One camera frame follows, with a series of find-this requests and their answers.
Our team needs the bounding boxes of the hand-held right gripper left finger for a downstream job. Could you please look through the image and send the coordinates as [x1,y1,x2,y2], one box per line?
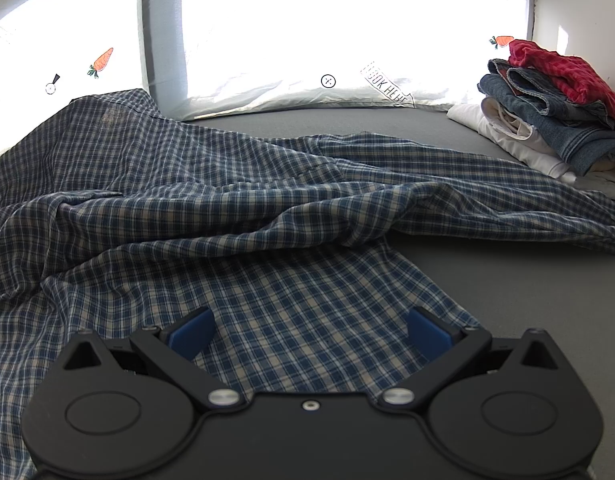
[60,306,244,409]

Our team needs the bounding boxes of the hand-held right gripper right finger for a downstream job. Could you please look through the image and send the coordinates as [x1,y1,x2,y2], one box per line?
[378,306,563,409]

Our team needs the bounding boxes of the blue plaid shirt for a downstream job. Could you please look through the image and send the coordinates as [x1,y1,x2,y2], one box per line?
[0,88,615,480]

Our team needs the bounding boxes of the white folded garment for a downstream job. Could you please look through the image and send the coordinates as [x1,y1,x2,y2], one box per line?
[446,97,615,197]

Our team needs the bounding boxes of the blue denim jeans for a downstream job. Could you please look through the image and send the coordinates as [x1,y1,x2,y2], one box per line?
[477,58,615,177]

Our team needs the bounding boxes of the red checked garment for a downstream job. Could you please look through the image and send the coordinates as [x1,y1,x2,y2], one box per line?
[507,39,615,129]

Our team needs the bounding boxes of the white printed curtain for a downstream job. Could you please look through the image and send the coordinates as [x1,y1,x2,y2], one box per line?
[0,0,534,162]

